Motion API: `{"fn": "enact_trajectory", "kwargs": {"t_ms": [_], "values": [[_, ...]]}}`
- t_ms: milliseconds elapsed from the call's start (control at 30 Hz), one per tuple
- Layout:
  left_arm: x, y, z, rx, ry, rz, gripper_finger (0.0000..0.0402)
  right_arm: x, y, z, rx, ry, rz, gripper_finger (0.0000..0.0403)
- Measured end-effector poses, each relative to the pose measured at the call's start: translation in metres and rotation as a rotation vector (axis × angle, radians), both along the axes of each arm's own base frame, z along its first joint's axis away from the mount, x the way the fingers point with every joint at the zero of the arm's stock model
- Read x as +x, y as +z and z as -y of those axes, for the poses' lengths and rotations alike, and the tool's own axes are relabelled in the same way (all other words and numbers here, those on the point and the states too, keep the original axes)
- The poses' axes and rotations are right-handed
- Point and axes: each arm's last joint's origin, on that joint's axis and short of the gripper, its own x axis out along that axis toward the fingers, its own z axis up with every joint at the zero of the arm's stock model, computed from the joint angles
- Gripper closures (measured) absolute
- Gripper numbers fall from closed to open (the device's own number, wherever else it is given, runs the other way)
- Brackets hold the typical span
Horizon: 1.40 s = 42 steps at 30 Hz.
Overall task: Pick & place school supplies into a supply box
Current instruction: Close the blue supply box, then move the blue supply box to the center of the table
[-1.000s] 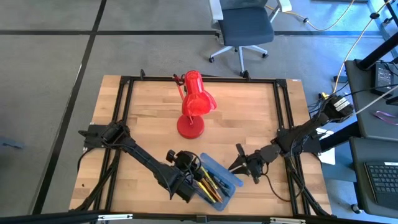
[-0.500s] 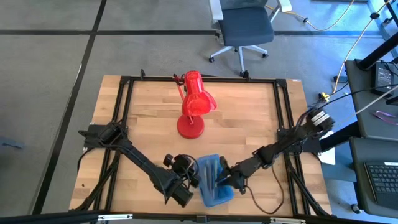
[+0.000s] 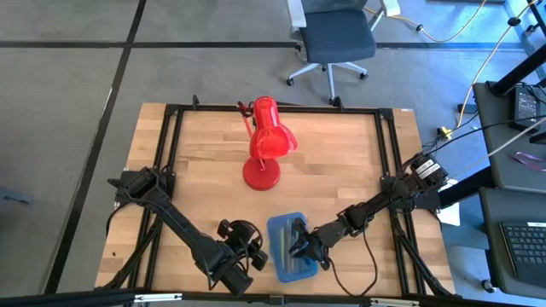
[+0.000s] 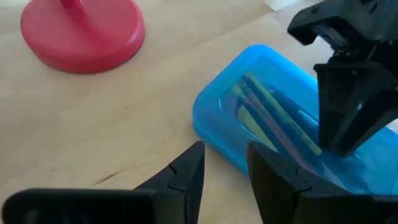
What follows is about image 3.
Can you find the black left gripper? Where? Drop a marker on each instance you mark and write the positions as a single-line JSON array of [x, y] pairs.
[[239, 281]]

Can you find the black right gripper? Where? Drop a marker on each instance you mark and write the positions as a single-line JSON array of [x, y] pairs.
[[322, 241]]

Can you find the blue plastic pencil box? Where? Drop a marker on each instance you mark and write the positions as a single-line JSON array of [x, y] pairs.
[[298, 268]]

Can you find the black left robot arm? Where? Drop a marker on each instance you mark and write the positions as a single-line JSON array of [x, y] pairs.
[[179, 221]]

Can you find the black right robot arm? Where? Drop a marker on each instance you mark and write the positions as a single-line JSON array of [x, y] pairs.
[[384, 200]]

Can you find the red desk lamp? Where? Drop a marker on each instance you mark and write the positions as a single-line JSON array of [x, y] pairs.
[[268, 140]]

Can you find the white paper sheet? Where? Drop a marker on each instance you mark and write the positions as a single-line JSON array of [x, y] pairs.
[[450, 215]]

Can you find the black desk leg bar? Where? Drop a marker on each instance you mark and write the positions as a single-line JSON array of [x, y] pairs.
[[465, 187]]

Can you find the black beam silver brackets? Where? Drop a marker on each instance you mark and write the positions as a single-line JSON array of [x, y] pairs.
[[64, 298]]

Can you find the yellow plug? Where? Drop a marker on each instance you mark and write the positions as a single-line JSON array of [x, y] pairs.
[[445, 132]]

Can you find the dark grey desk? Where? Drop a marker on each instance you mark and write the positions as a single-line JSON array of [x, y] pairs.
[[490, 256], [499, 170]]

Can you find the dark blue office chair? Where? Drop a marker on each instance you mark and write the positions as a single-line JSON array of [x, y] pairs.
[[337, 36]]

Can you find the black keyboard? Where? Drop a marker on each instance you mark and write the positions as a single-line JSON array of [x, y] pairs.
[[524, 247]]

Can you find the pink ribbon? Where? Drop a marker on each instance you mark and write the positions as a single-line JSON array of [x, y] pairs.
[[529, 160]]

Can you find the blue floor object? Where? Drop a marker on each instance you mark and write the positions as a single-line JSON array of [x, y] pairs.
[[13, 197]]

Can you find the black power adapter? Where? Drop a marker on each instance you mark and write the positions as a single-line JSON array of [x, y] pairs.
[[524, 108]]

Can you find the black diagonal pole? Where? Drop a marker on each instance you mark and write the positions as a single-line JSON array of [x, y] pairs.
[[520, 70]]

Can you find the black aluminium table frame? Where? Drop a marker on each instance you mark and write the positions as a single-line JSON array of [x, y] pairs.
[[298, 109]]

